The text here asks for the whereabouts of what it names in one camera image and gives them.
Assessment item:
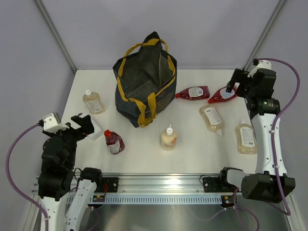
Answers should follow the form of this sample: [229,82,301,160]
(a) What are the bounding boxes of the dark canvas bag yellow handles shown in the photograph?
[113,31,177,128]

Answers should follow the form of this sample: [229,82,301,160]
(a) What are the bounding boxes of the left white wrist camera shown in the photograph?
[42,112,69,133]

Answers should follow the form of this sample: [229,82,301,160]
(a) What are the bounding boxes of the cream lotion bottle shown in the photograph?
[160,124,178,151]

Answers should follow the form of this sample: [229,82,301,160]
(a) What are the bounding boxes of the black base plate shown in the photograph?
[94,177,119,193]
[202,177,236,193]

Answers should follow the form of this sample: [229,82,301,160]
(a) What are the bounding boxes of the aluminium frame post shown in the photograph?
[33,0,77,74]
[242,0,287,71]

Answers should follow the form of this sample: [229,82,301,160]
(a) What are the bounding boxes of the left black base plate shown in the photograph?
[94,177,119,193]

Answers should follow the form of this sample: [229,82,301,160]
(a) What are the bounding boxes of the clear yellow soap bottle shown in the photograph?
[83,90,105,115]

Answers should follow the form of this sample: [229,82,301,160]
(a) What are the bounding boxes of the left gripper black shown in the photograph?
[43,115,93,167]

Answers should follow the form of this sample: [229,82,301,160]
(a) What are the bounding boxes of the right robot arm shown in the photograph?
[218,68,295,204]

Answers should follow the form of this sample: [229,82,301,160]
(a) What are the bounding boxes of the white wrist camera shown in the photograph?
[247,59,271,77]
[42,112,69,133]

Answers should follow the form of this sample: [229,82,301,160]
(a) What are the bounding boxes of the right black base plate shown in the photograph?
[202,177,236,193]

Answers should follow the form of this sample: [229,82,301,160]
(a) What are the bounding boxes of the right aluminium frame post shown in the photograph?
[242,0,287,71]

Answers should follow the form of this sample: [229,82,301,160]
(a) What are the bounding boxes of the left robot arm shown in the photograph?
[38,113,104,231]

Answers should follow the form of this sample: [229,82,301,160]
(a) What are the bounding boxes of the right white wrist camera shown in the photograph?
[247,59,271,77]

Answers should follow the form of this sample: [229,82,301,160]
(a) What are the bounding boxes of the left aluminium frame post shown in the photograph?
[33,0,77,74]

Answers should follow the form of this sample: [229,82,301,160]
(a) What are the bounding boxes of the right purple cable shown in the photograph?
[257,57,301,216]

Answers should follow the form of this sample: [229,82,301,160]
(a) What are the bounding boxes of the aluminium mounting rail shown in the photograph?
[30,173,293,195]

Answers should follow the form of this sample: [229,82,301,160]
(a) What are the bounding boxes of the slotted cable duct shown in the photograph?
[87,195,222,205]

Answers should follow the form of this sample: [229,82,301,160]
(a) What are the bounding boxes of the small red bottle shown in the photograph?
[104,129,125,154]

